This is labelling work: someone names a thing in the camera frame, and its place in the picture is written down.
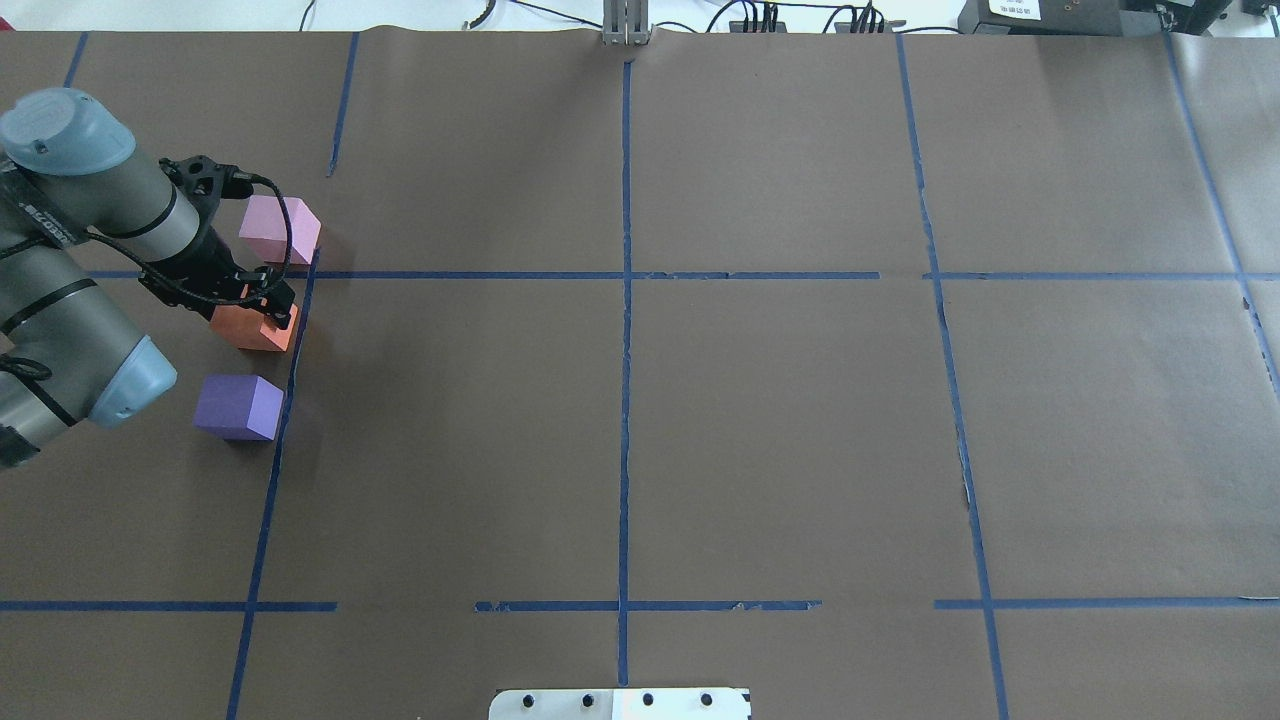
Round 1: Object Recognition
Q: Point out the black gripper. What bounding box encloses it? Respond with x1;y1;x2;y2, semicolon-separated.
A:
140;155;294;331

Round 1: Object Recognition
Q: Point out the orange foam cube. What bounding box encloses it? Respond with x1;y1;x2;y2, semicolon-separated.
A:
209;304;300;354

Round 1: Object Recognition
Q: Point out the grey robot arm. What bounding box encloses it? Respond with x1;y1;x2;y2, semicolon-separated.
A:
1;87;294;469

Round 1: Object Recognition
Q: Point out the pink foam cube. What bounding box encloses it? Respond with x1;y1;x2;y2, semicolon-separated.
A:
238;195;323;266

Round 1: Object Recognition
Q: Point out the purple foam cube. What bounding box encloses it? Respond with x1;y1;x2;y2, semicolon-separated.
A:
192;374;285;442

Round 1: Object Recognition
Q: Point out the black power strip left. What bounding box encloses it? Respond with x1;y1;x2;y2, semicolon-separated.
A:
728;1;786;35

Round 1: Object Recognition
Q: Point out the black power strip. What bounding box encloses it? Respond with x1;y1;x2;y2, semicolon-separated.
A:
823;1;891;35
728;1;786;35

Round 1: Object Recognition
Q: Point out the black power strip right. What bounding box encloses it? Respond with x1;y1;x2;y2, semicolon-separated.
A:
823;1;891;35

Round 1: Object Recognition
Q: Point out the brown paper table cover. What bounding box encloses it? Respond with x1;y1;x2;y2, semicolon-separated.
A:
3;28;1277;719

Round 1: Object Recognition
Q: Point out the black electronics box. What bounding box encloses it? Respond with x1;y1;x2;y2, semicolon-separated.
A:
956;1;1231;37

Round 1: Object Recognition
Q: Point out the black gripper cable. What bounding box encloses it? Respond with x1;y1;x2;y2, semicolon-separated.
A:
84;172;293;306

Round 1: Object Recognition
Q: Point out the grey metal camera post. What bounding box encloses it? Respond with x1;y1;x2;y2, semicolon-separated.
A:
602;0;652;47

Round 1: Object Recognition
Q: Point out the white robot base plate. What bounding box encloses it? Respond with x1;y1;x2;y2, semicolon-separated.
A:
488;687;753;719

